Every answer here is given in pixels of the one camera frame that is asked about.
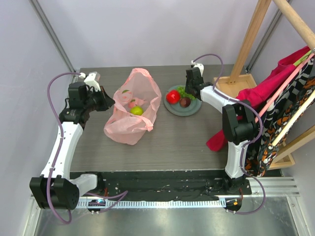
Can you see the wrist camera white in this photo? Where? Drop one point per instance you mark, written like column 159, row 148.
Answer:
column 91, row 80
column 198, row 65

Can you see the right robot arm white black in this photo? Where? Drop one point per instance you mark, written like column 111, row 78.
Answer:
column 238, row 123

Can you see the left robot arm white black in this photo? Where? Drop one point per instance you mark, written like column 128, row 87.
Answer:
column 54, row 184

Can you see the green pear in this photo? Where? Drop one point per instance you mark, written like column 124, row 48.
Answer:
column 137, row 110

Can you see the dark purple plum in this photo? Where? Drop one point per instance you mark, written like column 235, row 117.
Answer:
column 185, row 102

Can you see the patterned black orange cloth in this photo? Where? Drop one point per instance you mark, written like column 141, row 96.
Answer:
column 260, row 154

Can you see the cream hanger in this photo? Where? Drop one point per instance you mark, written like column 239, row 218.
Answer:
column 295, row 117

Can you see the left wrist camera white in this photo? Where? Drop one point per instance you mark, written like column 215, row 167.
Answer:
column 91, row 80

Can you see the white slotted cable duct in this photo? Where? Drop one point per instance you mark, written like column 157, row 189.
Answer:
column 99, row 204

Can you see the wooden round pole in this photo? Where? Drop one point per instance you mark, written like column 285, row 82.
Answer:
column 297, row 22

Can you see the wooden upright post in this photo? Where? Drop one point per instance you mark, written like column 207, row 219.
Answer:
column 253, row 28

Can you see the aluminium frame rail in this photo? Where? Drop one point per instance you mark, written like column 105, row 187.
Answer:
column 51, row 33

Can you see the green grapes bunch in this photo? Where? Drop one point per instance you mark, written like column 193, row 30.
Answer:
column 181, row 91

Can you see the magenta cloth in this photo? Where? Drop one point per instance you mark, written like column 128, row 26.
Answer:
column 266, row 88

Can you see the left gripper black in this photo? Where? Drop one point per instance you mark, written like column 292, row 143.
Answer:
column 110, row 101

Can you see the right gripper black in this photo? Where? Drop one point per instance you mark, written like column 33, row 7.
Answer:
column 192, row 82

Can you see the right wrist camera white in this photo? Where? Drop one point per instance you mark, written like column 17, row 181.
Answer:
column 198, row 65

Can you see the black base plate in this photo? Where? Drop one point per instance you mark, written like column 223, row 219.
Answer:
column 165, row 186

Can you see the pink plastic bag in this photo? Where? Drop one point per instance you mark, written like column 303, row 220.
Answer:
column 139, row 89

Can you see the grey plate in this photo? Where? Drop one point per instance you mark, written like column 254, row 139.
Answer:
column 177, row 109

